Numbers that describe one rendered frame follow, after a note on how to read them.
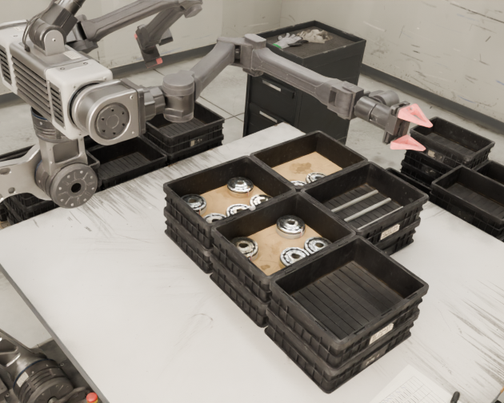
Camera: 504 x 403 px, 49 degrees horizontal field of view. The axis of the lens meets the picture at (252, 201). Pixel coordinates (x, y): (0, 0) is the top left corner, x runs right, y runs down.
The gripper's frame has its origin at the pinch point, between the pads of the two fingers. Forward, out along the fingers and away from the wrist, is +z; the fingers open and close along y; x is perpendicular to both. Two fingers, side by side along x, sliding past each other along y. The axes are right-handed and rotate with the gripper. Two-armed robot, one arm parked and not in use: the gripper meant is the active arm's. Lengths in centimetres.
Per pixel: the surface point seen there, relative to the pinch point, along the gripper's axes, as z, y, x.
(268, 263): -37, 62, 8
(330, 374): 5, 66, 23
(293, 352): -11, 72, 22
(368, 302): -5, 62, -5
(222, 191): -78, 62, -6
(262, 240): -47, 62, 2
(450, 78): -154, 113, -328
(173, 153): -158, 95, -40
